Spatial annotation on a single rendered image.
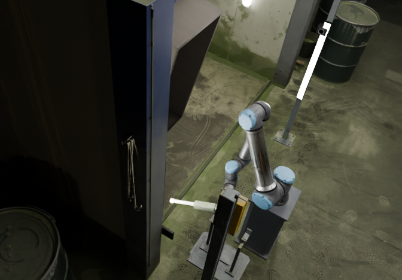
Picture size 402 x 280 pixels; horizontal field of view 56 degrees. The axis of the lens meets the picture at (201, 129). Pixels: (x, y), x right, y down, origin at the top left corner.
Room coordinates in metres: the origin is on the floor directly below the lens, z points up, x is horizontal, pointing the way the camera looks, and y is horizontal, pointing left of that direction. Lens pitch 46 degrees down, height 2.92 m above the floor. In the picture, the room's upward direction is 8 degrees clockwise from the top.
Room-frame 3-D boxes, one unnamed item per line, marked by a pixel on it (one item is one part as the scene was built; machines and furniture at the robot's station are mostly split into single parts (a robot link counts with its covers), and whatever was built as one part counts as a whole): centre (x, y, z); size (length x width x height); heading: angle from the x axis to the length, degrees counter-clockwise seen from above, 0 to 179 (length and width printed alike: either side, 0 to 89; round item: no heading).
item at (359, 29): (4.30, -1.61, 0.44); 0.59 x 0.58 x 0.89; 170
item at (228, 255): (1.07, -0.23, 0.95); 0.26 x 0.15 x 0.32; 65
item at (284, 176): (1.67, -0.62, 0.83); 0.17 x 0.15 x 0.18; 144
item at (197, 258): (1.05, -0.22, 0.78); 0.31 x 0.23 x 0.01; 65
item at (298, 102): (2.93, -0.92, 0.82); 0.05 x 0.05 x 1.64; 65
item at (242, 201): (0.97, -0.19, 1.42); 0.12 x 0.06 x 0.26; 65
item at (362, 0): (4.96, -1.63, 0.44); 0.59 x 0.58 x 0.89; 57
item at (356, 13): (4.31, -1.61, 0.86); 0.54 x 0.54 x 0.01
